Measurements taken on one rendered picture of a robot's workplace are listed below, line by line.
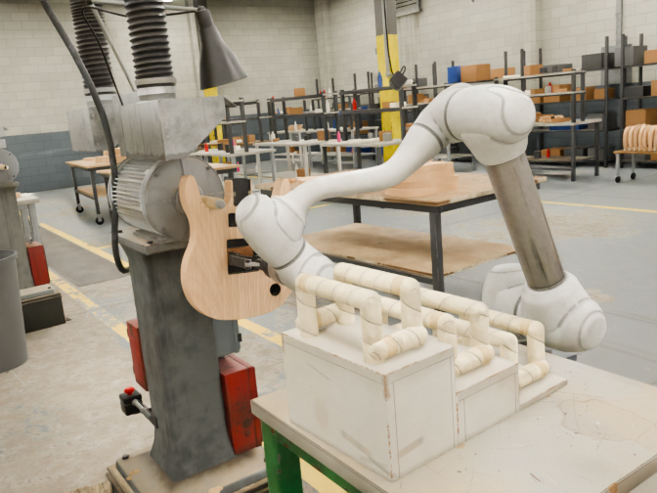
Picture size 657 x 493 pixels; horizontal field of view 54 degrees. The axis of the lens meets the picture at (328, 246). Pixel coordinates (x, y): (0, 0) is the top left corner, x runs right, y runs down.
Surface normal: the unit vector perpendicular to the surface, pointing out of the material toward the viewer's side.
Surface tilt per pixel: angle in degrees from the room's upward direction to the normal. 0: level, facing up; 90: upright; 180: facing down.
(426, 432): 90
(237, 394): 90
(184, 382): 90
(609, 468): 0
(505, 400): 90
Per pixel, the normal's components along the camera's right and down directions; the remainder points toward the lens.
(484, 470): -0.08, -0.97
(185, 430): 0.57, 0.13
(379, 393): -0.79, 0.20
